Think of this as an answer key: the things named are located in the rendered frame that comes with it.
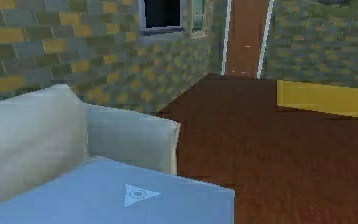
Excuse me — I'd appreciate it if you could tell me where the blue laptop computer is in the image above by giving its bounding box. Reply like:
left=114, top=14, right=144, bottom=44
left=0, top=155, right=236, bottom=224

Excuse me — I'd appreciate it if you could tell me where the white sofa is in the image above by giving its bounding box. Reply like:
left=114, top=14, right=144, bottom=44
left=0, top=83, right=182, bottom=208

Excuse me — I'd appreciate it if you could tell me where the narrow window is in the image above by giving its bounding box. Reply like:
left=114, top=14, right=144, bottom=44
left=189, top=0, right=208, bottom=34

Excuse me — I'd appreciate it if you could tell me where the dark window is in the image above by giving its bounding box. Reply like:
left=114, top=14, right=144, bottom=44
left=138, top=0, right=185, bottom=34

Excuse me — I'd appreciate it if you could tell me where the yellow furniture block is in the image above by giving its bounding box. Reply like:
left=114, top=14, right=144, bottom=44
left=276, top=79, right=358, bottom=120

